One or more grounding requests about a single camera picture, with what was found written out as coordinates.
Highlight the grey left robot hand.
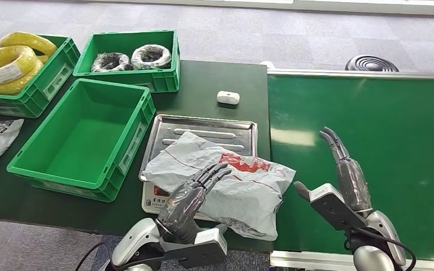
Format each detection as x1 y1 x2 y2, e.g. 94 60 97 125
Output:
156 163 233 244

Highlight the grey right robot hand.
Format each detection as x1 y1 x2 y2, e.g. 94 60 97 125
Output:
293 126 374 215

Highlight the grey package with red print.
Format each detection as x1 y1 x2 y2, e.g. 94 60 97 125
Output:
142 132 297 242

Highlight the green conveyor belt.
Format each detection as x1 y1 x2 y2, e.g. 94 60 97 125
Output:
266 68 434 271

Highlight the electronic scale with steel tray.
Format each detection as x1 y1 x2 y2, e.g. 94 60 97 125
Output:
139 113 258 222

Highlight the large empty green crate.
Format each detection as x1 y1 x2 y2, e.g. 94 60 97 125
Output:
7 78 157 203

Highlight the small white plastic device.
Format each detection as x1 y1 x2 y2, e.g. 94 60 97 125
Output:
216 90 241 106

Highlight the black ribbed round object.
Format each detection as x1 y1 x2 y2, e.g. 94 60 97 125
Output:
344 55 400 72

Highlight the green crate with black coils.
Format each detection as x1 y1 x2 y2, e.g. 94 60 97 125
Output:
73 30 181 94

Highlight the green crate with yellow coils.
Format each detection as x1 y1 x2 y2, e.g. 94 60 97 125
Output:
0 34 81 119

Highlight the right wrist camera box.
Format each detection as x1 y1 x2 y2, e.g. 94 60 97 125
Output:
309 183 370 231

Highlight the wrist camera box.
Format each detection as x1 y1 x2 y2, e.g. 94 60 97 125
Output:
160 227 228 270
309 183 370 231

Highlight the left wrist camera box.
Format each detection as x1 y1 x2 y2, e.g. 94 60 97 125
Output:
160 227 228 270

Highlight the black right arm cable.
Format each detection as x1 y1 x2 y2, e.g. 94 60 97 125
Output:
343 225 417 271

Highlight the black wrapped wire coil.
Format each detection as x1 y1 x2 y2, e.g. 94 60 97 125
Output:
130 44 172 71
90 52 132 73

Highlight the yellow wire coil with label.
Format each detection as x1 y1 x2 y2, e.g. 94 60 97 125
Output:
0 45 38 86

